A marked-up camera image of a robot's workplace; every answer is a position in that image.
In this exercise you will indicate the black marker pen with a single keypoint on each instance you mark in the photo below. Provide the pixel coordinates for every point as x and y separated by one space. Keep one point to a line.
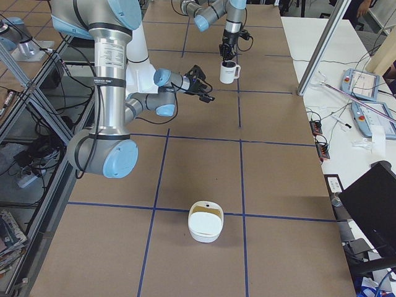
342 122

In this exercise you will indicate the teach pendant tablet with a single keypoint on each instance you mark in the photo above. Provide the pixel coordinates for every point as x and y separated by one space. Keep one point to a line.
365 118
360 84

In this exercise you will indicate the reacher grabber stick tool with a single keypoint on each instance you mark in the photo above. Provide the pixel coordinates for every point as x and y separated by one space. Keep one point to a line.
361 102

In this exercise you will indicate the lower orange circuit board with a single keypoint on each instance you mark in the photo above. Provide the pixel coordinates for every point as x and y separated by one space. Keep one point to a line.
322 150

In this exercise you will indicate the aluminium frame post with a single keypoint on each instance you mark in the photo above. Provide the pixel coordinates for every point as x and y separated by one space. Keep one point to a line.
331 25

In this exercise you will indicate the stack of books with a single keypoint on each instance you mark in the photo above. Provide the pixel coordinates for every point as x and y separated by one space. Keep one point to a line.
13 241

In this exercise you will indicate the upper orange circuit board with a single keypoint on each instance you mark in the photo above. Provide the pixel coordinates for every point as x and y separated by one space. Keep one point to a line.
316 127

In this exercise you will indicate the lower teach pendant tablet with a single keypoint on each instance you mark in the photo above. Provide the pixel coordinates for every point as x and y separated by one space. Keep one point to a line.
365 118

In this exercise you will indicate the orange circuit board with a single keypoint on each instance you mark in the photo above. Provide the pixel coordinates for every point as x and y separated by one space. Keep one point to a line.
322 150
316 127

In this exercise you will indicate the white ceramic mug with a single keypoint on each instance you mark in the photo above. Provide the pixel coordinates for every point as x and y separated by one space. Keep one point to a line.
229 71

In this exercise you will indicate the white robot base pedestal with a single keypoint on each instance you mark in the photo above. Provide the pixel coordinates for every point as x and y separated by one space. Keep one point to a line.
140 71

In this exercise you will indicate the black monitor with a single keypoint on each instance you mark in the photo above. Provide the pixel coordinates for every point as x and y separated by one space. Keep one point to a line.
370 202

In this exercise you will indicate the white oval bin container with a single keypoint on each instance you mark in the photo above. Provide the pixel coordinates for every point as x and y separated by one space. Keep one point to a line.
205 221

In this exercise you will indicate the upper teach pendant tablet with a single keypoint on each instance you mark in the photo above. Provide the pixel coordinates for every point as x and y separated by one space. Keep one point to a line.
360 84

